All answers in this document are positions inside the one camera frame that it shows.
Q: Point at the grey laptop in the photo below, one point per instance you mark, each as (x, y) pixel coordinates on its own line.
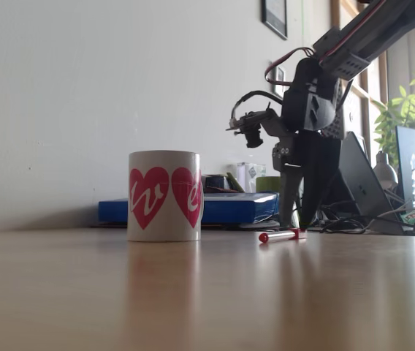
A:
(361, 183)

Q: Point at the large black picture frame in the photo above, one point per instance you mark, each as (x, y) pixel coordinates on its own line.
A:
(275, 14)

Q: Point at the white mug with pink hearts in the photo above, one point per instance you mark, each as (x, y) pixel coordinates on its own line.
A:
(163, 197)

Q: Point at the clear plastic container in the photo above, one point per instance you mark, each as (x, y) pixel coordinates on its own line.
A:
(246, 175)

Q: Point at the green potted plant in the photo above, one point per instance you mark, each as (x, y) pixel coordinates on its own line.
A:
(401, 109)

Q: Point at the small grey picture frame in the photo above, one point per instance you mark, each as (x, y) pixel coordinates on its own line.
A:
(278, 78)

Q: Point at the white desk lamp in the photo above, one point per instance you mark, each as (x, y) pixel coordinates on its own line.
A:
(384, 173)

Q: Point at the blue flat box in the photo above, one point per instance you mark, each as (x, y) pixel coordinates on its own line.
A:
(229, 208)

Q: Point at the red white whiteboard marker pen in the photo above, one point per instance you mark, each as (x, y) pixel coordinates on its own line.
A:
(280, 235)

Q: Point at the black monitor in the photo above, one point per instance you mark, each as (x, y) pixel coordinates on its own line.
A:
(404, 164)

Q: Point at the black small desk clutter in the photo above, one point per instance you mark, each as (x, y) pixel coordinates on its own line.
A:
(218, 183)

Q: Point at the green cup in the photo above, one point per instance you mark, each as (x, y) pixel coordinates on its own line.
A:
(267, 184)

